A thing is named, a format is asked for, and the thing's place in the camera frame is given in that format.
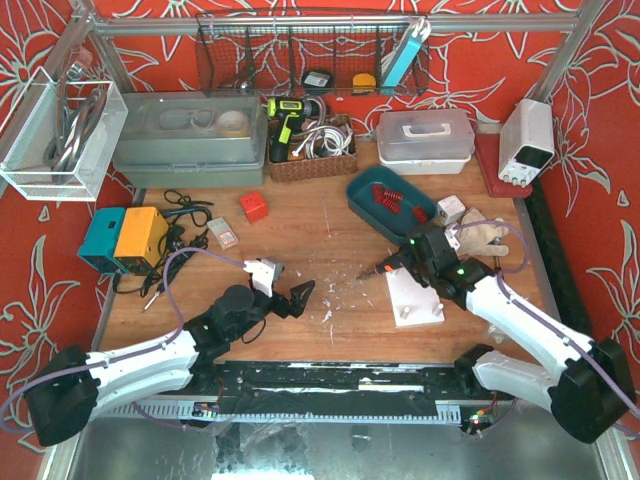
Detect orange black screwdriver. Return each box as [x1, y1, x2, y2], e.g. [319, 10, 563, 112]
[356, 261, 402, 281]

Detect large red spring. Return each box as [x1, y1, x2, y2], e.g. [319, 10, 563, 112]
[371, 183, 394, 204]

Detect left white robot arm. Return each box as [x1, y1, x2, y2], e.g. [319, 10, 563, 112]
[24, 280, 316, 447]

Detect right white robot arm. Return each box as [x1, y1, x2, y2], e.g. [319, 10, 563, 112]
[398, 223, 639, 443]

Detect red spring in tray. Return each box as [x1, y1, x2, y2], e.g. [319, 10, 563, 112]
[381, 193, 402, 215]
[412, 206, 429, 224]

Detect white cube adapter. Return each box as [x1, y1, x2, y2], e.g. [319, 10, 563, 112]
[437, 195, 467, 226]

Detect beige work glove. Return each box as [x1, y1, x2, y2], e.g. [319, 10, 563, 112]
[445, 208, 509, 257]

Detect white peg board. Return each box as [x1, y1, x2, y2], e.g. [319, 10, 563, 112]
[385, 268, 445, 328]

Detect teal plastic tray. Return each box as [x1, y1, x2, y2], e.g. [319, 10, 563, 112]
[346, 165, 437, 245]

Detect small clear screw box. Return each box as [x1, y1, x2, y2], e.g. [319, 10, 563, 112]
[207, 217, 239, 250]

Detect soldering iron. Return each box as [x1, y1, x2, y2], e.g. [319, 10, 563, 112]
[142, 283, 165, 313]

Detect red cube adapter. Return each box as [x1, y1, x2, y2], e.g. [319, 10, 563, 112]
[239, 191, 269, 224]

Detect white plastic lidded box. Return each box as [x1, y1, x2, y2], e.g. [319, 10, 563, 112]
[376, 109, 475, 175]

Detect yellow soldering station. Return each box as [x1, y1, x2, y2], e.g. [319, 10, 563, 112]
[114, 206, 169, 276]

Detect brown wicker basket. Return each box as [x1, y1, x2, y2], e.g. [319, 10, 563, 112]
[265, 114, 357, 182]

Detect white power supply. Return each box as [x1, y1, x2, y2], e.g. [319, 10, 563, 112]
[498, 99, 555, 188]

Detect teal device box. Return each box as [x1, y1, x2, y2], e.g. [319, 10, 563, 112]
[77, 207, 127, 274]

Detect grey plastic storage box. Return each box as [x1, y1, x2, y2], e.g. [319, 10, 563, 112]
[113, 92, 268, 189]

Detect yellow tape measure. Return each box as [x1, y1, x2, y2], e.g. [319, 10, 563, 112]
[352, 73, 377, 96]

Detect green black drill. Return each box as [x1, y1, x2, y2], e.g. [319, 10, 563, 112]
[266, 97, 320, 163]

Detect blue white case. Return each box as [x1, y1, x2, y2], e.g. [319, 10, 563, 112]
[380, 17, 432, 95]

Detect clear acrylic box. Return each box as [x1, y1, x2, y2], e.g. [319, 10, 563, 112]
[1, 68, 128, 202]

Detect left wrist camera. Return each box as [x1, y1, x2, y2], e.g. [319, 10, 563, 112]
[243, 258, 284, 298]

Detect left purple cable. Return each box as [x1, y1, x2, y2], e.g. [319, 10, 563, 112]
[0, 248, 251, 434]

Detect purple cable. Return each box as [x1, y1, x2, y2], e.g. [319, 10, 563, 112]
[449, 219, 640, 444]
[0, 248, 251, 434]

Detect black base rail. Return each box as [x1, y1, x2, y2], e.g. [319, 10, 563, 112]
[157, 359, 516, 419]

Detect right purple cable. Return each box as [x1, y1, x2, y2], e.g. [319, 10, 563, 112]
[449, 219, 640, 444]

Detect black tangled cables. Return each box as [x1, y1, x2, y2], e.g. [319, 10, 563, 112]
[112, 188, 216, 301]

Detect white coiled cables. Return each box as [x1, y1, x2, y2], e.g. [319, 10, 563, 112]
[292, 124, 354, 160]

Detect grey coiled cable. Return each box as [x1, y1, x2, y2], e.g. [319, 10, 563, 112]
[43, 79, 109, 184]

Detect black wire basket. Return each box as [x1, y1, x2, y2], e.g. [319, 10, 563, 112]
[195, 7, 429, 97]

